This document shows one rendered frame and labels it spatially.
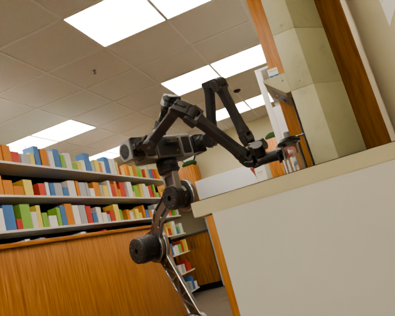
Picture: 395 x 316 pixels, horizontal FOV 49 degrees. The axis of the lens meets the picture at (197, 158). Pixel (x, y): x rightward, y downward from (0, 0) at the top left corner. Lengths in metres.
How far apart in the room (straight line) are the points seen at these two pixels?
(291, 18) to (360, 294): 1.54
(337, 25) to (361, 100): 0.45
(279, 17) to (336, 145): 0.69
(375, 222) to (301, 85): 1.22
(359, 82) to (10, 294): 2.39
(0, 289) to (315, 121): 2.04
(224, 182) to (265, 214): 6.15
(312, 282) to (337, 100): 1.31
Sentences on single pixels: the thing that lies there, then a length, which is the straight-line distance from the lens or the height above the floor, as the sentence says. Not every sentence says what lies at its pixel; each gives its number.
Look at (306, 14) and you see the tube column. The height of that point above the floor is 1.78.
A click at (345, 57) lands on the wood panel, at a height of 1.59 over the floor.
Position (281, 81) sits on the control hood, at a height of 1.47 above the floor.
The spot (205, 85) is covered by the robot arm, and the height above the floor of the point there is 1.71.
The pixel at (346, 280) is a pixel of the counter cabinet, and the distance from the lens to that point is 1.06.
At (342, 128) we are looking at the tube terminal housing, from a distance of 2.17.
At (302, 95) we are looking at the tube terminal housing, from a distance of 2.15.
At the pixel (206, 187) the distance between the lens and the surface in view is 7.28.
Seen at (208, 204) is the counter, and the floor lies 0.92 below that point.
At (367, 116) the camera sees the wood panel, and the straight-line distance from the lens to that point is 2.50.
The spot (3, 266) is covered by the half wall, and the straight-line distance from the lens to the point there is 2.96.
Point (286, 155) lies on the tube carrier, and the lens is 1.98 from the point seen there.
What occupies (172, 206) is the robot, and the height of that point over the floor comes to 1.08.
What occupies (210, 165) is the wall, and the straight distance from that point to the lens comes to 7.99.
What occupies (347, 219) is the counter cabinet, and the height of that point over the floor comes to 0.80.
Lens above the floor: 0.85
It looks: 10 degrees up
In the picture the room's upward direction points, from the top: 16 degrees counter-clockwise
